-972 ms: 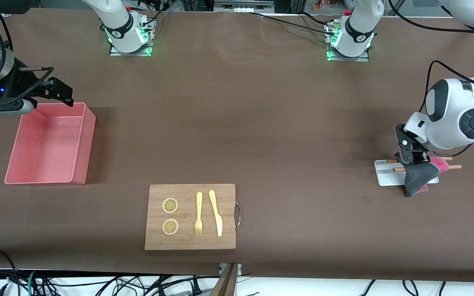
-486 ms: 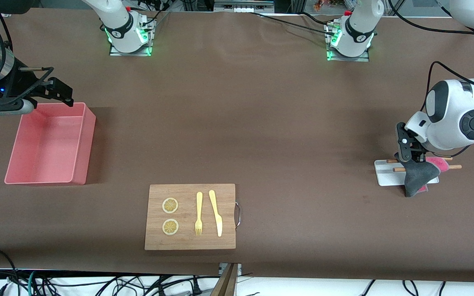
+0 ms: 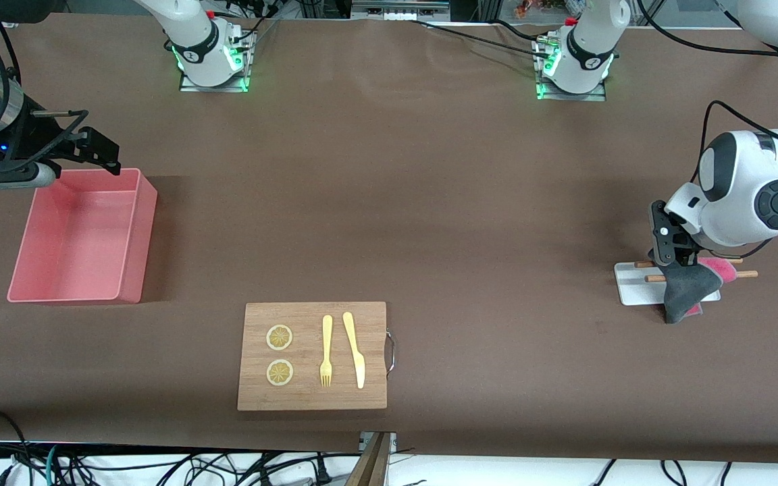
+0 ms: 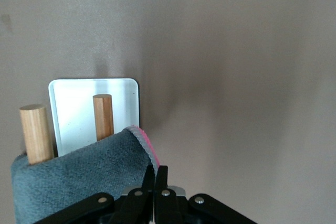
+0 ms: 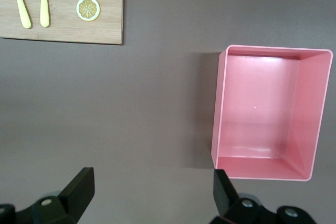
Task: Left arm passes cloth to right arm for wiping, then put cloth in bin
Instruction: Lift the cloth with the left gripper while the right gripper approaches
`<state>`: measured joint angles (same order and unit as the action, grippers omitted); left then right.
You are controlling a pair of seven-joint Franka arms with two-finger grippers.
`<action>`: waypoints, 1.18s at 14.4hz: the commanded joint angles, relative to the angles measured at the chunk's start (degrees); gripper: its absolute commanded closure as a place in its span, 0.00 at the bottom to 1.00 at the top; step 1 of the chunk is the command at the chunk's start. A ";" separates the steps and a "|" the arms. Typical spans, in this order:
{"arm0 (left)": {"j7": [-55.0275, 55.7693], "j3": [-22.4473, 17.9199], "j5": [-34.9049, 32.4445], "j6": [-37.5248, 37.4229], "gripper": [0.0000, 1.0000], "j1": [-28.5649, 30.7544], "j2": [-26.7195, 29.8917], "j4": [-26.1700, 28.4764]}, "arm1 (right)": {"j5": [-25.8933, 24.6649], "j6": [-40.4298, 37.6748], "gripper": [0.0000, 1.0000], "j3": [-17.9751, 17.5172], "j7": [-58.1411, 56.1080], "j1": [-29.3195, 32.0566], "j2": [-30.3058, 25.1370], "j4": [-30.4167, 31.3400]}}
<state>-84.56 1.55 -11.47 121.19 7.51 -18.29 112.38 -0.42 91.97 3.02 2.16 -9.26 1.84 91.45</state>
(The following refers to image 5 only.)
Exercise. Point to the wooden cutting board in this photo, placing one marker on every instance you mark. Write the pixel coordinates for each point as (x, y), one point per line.
(65, 32)

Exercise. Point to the lemon slice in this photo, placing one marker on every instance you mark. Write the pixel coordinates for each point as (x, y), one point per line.
(88, 9)

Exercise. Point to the yellow plastic fork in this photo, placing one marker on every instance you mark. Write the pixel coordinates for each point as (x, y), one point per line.
(44, 11)

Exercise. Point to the yellow plastic knife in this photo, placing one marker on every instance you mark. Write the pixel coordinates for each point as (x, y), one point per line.
(22, 11)

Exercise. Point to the pink plastic bin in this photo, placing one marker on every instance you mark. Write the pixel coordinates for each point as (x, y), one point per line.
(257, 103)

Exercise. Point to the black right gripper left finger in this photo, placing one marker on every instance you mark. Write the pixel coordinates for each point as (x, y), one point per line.
(71, 197)

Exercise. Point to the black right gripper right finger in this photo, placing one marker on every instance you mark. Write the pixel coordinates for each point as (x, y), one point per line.
(225, 197)

